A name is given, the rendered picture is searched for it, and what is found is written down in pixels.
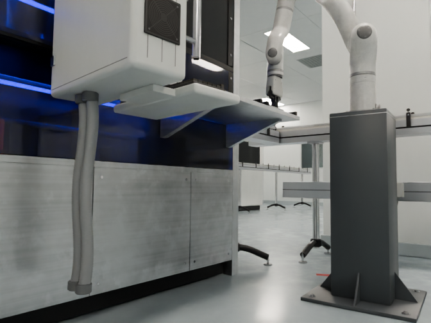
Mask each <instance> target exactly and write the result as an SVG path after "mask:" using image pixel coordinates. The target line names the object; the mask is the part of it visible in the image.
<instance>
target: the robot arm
mask: <svg viewBox="0 0 431 323"><path fill-rule="evenodd" d="M295 1H296V0H278V2H277V6H276V13H275V19H274V24H273V30H272V31H271V32H270V34H269V37H268V40H267V47H266V59H267V83H266V95H267V96H268V97H269V98H270V99H271V106H274V107H277V108H278V103H279V101H281V97H282V96H283V85H282V77H283V41H284V39H285V38H286V37H287V36H288V34H289V30H290V27H291V21H292V15H293V11H294V4H295ZM315 1H316V2H317V3H319V4H320V5H321V6H322V7H323V8H324V9H325V10H326V11H327V12H328V14H329V15H330V16H331V18H332V19H333V21H334V22H335V24H336V26H337V28H338V30H339V33H340V34H341V36H342V39H343V41H344V43H345V46H346V48H347V50H348V52H349V53H350V66H349V77H350V110H349V112H354V111H361V110H373V109H380V108H381V107H380V104H379V105H377V104H376V54H377V44H378V36H377V32H376V29H375V27H374V26H373V25H372V24H370V23H366V22H364V23H359V21H358V19H357V17H356V15H355V13H354V11H353V9H352V8H351V6H350V4H349V3H348V2H347V0H315Z"/></svg>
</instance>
